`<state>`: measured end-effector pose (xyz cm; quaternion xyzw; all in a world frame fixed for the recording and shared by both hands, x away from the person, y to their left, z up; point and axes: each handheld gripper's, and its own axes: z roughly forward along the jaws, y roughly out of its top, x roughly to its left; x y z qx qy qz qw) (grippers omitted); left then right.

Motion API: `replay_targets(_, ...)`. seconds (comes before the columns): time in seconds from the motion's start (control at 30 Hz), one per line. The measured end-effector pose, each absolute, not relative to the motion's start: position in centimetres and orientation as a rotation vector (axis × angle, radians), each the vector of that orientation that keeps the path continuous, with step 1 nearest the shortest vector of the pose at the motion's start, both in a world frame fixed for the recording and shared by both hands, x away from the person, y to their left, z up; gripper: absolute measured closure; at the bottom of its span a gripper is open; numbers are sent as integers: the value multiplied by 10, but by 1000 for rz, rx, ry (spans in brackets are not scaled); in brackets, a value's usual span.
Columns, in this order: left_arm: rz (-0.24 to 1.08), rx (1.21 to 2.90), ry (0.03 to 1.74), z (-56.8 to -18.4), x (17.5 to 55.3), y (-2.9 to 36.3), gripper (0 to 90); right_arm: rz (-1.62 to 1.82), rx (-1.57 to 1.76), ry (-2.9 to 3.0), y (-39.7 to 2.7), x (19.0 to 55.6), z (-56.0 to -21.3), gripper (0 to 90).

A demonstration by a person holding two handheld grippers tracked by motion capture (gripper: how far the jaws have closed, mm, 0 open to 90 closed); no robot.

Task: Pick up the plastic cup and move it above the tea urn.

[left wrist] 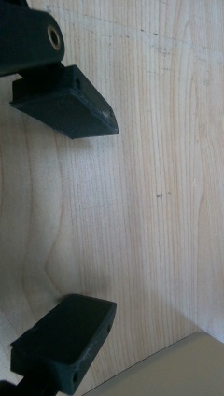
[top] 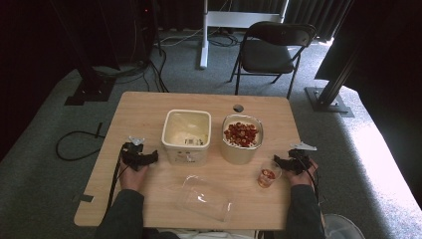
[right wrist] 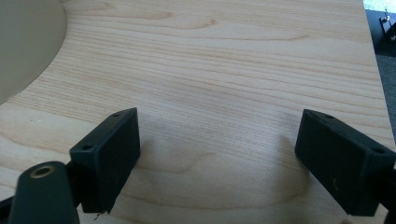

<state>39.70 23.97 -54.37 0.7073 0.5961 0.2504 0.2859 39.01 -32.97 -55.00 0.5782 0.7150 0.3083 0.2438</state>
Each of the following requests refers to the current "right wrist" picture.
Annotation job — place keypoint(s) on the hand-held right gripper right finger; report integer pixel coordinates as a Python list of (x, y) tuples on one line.
[(339, 161)]

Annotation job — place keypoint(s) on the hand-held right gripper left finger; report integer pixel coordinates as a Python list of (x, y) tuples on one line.
[(106, 155)]

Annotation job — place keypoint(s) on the cream plastic bin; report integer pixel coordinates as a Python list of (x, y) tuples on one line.
[(25, 43)]

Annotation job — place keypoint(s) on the black metal stand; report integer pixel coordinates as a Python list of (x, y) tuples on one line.
[(388, 26)]

